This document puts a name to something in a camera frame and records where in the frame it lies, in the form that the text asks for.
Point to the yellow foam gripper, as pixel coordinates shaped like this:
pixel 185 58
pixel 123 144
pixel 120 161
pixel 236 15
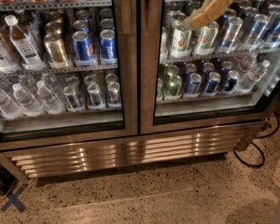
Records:
pixel 212 9

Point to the glass fridge door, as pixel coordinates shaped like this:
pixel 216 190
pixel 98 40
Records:
pixel 159 19
pixel 64 17

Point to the white 7up can right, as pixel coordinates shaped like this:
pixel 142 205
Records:
pixel 206 39

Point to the white 7up can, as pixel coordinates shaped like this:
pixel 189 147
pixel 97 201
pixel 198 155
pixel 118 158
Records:
pixel 180 43
pixel 206 39

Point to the silver blue energy can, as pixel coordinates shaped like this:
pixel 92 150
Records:
pixel 272 38
pixel 252 33
pixel 229 34

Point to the white 7up can left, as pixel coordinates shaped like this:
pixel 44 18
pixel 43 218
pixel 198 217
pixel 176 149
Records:
pixel 180 43

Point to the water bottle right compartment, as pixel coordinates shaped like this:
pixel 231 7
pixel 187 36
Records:
pixel 253 76

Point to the green soda can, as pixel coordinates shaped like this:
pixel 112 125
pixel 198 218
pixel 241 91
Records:
pixel 173 88

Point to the blue Pepsi can right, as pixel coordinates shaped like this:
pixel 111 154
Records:
pixel 108 46

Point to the blue pepsi can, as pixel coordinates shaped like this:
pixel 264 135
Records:
pixel 108 46
pixel 84 49

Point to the silver diet cola can right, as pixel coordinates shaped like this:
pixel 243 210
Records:
pixel 113 94

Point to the silver diet cola can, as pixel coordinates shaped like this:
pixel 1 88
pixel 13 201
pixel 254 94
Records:
pixel 96 98
pixel 73 99
pixel 113 94

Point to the blue Pepsi can left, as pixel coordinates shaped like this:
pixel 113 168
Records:
pixel 84 49

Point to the silver diet cola can middle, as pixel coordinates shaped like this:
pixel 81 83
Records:
pixel 96 98

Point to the gold soda can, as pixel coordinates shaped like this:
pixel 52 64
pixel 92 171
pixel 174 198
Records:
pixel 58 56

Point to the silver diet cola can left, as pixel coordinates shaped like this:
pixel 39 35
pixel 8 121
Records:
pixel 73 99

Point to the water bottle right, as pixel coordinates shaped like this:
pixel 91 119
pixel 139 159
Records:
pixel 50 98

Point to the water bottle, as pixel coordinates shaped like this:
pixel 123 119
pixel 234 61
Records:
pixel 50 98
pixel 8 107
pixel 30 105

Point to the iced tea bottle white cap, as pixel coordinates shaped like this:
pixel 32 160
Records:
pixel 25 44

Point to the water bottle middle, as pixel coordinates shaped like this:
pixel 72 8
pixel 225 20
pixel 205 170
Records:
pixel 30 105

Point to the iced tea bottle far left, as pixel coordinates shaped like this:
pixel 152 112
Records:
pixel 9 61

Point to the water bottle far left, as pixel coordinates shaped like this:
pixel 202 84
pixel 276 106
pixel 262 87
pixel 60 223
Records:
pixel 8 107

